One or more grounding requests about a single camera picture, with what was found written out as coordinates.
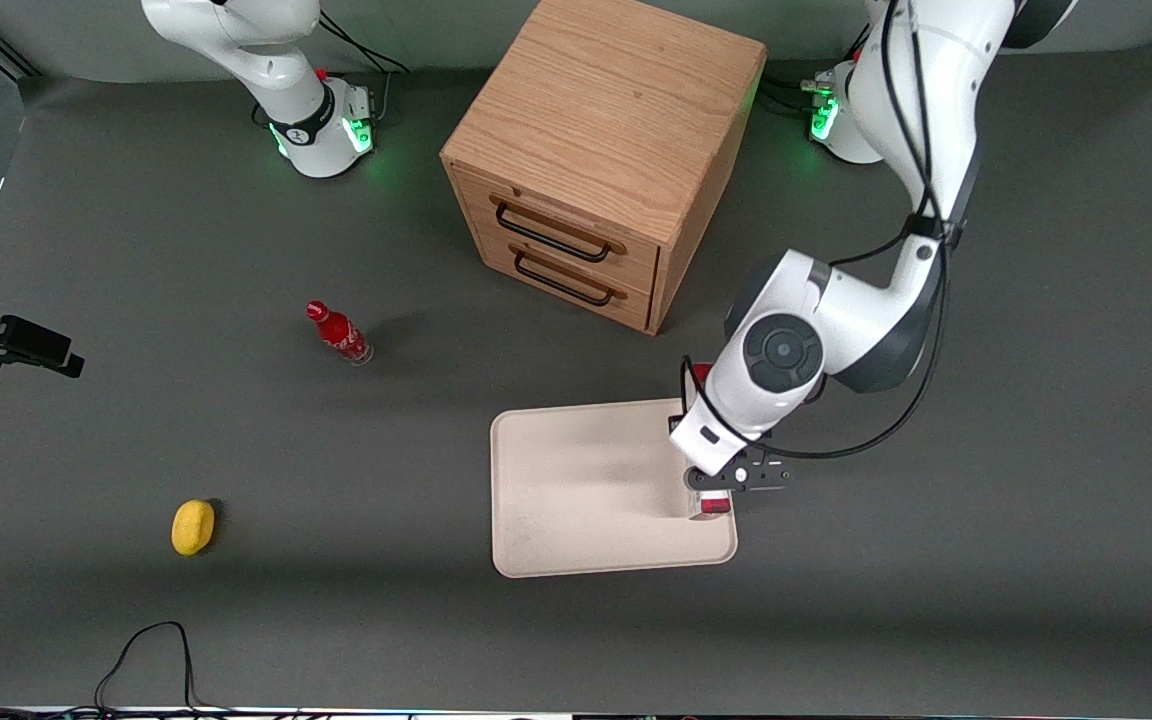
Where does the red cookie box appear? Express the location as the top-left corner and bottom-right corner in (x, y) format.
(688, 363), (735, 522)

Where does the beige rectangular tray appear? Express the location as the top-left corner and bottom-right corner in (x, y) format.
(489, 397), (739, 580)

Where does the wooden drawer front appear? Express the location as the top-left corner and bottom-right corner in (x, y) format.
(454, 164), (661, 295)
(476, 224), (657, 333)

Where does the wooden drawer cabinet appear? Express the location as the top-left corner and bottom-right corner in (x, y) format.
(440, 0), (768, 337)

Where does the red soda bottle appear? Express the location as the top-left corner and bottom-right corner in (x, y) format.
(305, 300), (375, 367)

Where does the yellow lemon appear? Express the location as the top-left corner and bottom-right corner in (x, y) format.
(171, 499), (217, 557)

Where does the black arm-mounted cable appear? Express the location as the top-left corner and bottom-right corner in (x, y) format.
(679, 0), (949, 462)

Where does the black drawer handle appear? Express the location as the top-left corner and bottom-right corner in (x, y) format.
(510, 244), (629, 307)
(490, 195), (628, 265)

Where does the black arm base cable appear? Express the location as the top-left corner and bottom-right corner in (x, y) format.
(760, 25), (873, 113)
(318, 10), (412, 129)

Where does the black looped table cable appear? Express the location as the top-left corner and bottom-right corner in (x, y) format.
(94, 621), (237, 719)

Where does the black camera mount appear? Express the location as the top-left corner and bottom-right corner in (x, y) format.
(0, 284), (86, 380)

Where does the aluminium frame rail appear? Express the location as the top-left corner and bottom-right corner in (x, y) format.
(0, 8), (43, 81)

